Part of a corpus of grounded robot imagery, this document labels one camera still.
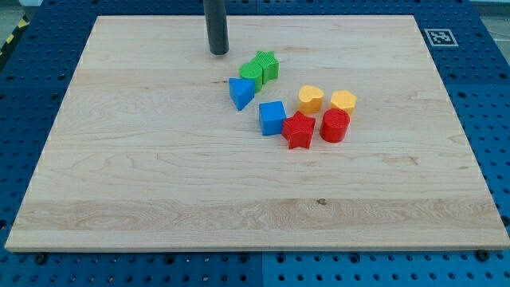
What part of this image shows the blue cube block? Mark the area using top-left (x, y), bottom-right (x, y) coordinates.
top-left (259, 101), bottom-right (287, 136)

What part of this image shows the red star block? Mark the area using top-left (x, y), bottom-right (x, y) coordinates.
top-left (281, 111), bottom-right (316, 149)

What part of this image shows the blue triangle block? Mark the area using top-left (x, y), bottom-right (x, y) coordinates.
top-left (229, 78), bottom-right (255, 111)

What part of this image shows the light wooden board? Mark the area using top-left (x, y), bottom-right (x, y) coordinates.
top-left (6, 15), bottom-right (509, 253)

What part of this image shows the yellow heart block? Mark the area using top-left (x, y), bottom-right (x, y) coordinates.
top-left (297, 85), bottom-right (324, 115)

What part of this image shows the green cylinder block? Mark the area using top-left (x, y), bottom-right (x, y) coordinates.
top-left (239, 62), bottom-right (263, 93)

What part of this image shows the green star block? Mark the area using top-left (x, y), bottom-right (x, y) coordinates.
top-left (253, 50), bottom-right (280, 85)

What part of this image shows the red cylinder block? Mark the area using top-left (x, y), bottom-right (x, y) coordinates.
top-left (320, 108), bottom-right (351, 143)

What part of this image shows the yellow hexagon block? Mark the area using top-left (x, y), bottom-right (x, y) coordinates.
top-left (329, 90), bottom-right (357, 116)

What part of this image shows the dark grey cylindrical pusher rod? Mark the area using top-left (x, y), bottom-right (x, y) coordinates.
top-left (203, 0), bottom-right (230, 56)

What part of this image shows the white fiducial marker tag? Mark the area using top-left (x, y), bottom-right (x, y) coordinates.
top-left (424, 28), bottom-right (458, 47)

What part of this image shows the yellow black hazard tape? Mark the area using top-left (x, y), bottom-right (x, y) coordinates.
top-left (1, 14), bottom-right (30, 57)

